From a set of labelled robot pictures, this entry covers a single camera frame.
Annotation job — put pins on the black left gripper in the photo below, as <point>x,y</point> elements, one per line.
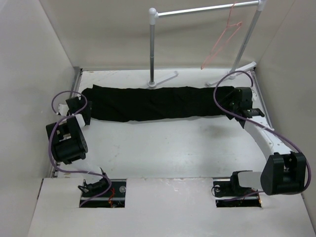
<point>88,109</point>

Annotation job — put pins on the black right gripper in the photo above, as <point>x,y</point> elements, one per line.
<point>229,113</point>

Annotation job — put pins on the black trousers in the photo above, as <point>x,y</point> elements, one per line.
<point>137,104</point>

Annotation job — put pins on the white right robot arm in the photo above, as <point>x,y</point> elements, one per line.
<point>285,170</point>

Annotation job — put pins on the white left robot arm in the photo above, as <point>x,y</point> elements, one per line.
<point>67,147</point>

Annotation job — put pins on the white clothes rack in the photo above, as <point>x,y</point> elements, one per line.
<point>197,23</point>

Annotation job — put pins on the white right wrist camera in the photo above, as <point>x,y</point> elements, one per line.
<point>254,95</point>

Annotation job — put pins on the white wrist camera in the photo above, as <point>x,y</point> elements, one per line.
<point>254,95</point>
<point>62,110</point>

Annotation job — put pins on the right aluminium frame rail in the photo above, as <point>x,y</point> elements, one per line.
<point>260,97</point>

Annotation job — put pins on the aluminium frame rail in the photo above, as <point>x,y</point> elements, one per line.
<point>67,95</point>
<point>260,97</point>

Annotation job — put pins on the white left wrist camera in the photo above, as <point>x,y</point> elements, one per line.
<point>62,110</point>

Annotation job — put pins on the pink wire hanger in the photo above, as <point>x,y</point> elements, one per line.
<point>227,34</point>

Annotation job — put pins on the left aluminium frame rail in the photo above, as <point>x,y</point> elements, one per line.
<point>67,95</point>

